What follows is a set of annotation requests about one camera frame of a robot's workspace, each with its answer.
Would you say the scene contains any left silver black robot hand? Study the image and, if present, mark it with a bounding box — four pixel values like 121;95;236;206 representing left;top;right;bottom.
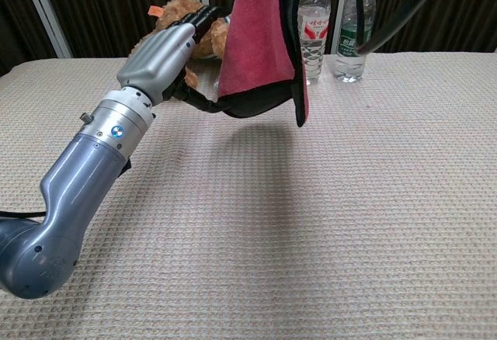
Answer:
116;4;234;115

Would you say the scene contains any pink and grey towel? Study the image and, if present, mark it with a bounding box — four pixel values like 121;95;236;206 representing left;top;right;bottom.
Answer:
216;0;311;128

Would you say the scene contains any brown teddy bear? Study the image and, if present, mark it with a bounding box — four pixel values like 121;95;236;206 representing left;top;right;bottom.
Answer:
130;0;234;88

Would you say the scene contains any clear water bottle red label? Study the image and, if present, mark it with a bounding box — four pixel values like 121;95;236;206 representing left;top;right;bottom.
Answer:
297;0;332;86

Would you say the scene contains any clear water bottle green label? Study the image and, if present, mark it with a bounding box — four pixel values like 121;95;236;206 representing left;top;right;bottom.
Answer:
334;0;377;84

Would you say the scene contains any beige woven tablecloth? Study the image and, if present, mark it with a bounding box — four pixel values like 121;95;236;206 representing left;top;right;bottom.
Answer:
0;52;497;340

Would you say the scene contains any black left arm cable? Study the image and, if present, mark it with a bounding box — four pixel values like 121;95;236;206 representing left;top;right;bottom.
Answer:
0;208;47;219

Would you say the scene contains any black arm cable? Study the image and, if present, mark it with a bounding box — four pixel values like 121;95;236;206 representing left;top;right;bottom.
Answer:
348;0;451;54
0;208;47;219

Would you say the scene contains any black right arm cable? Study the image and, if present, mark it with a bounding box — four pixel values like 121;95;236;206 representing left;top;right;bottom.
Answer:
348;0;451;54

